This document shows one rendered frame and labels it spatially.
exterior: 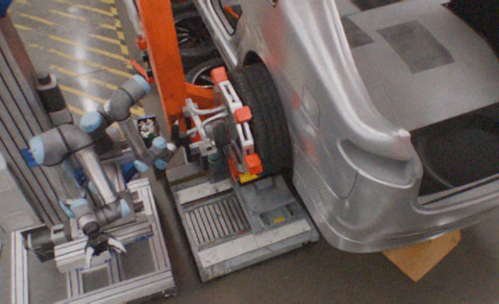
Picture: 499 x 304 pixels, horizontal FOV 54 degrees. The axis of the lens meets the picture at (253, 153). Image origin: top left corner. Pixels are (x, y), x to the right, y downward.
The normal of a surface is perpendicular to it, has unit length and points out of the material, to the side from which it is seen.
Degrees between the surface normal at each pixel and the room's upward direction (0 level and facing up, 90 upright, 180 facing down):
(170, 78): 90
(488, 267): 0
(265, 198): 0
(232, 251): 0
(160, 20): 90
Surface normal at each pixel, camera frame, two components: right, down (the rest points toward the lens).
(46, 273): -0.04, -0.66
